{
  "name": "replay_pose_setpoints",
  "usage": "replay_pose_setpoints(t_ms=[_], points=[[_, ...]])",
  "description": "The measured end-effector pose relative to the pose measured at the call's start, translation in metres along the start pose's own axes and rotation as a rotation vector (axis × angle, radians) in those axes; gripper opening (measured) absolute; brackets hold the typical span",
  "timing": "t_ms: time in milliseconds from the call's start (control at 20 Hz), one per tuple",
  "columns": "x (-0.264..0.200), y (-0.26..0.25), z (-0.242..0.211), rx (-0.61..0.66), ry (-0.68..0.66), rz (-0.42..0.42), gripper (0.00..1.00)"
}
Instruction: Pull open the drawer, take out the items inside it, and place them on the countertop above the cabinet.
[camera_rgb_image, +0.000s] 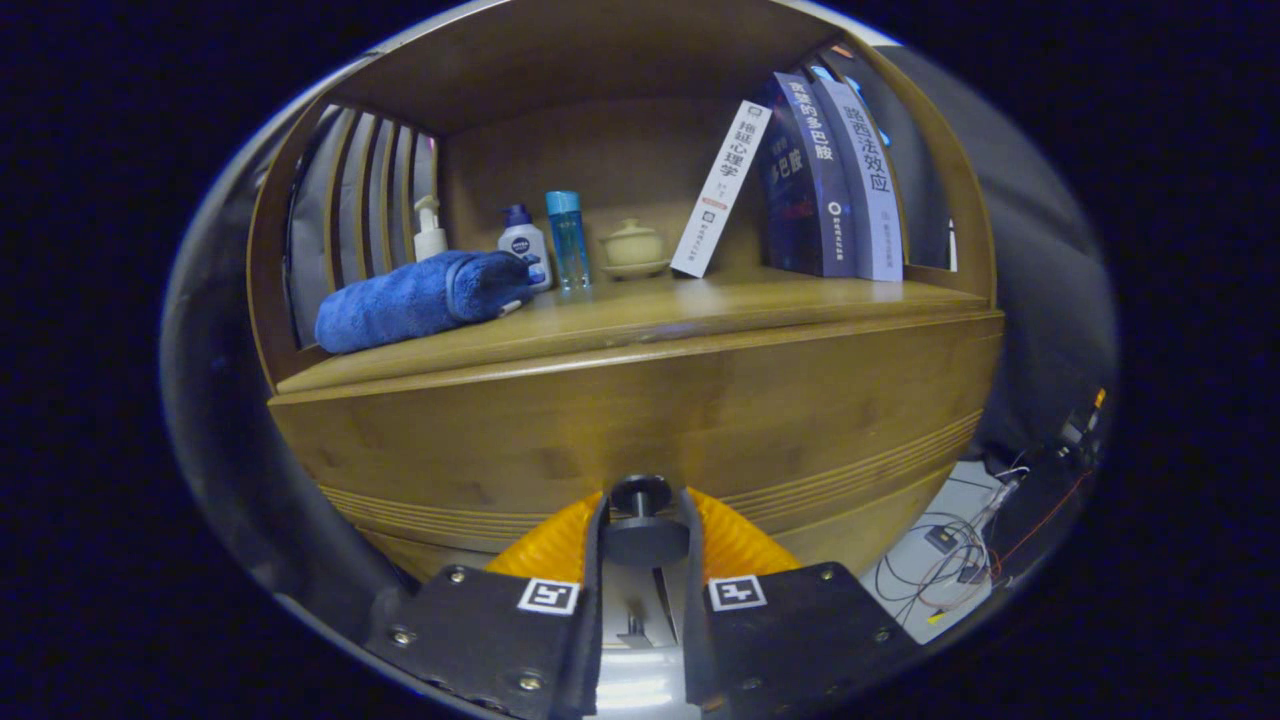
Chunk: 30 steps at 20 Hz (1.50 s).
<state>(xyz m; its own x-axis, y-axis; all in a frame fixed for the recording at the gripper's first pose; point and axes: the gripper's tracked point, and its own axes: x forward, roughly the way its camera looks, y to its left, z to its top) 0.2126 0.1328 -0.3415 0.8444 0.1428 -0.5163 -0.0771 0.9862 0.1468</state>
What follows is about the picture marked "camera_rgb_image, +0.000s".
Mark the black and orange tool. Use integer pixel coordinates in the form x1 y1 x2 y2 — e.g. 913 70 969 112
1058 388 1109 456

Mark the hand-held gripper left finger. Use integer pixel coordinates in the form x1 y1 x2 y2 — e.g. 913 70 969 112
365 490 609 719

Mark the wooden cabinet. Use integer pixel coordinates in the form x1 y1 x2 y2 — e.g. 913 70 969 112
245 0 1006 601

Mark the dark blue book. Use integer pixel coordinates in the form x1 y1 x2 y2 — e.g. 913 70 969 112
757 72 858 278

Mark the tangle of cables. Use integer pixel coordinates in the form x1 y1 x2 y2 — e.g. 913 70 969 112
875 455 1101 626

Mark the white lotion bottle blue cap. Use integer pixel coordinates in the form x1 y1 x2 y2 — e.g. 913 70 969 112
497 204 553 293

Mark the clear blue bottle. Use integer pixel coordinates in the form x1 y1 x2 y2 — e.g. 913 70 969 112
545 190 592 291

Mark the white pump bottle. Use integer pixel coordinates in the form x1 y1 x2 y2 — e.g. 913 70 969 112
413 195 449 263

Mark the white book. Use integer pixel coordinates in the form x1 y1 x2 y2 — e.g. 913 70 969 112
669 100 773 279

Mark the wooden countertop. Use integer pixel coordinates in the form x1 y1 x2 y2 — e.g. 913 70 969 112
275 265 1001 396

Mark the rolled blue towel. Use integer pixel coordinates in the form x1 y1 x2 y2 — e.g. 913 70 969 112
315 250 534 355

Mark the light purple book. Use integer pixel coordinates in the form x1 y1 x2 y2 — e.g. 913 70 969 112
810 70 905 283

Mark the beige lidded teacup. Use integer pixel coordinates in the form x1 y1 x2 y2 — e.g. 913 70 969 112
598 218 671 281

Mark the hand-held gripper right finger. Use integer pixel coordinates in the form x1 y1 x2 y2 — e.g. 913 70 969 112
680 487 921 716

